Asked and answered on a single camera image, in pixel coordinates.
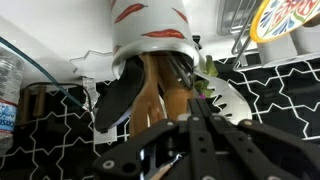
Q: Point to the white chili pepper utensil holder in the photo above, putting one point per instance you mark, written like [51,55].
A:
[150,23]

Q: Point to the slotted wooden spoon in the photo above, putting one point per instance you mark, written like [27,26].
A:
[148,100]

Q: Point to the clear plastic water bottle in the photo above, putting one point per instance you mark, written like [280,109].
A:
[10,100]

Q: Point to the crumpled clear plastic wrap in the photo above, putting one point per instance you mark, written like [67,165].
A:
[89,90]

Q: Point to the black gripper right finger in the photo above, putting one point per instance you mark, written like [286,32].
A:
[253,150]

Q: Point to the brown wooden block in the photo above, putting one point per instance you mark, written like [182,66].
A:
[31,103]

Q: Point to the black plastic spatula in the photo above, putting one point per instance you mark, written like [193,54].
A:
[120,96]

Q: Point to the green leafy plant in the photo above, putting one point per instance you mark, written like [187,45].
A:
[208,71]

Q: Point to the white mug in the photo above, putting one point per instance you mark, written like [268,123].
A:
[276,51]
[308,40]

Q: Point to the white wall outlet plate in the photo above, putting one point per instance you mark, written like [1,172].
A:
[105,136]

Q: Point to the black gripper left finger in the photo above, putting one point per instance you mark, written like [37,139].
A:
[196,146]

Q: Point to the colourful patterned plate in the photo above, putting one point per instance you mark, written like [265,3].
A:
[286,16]

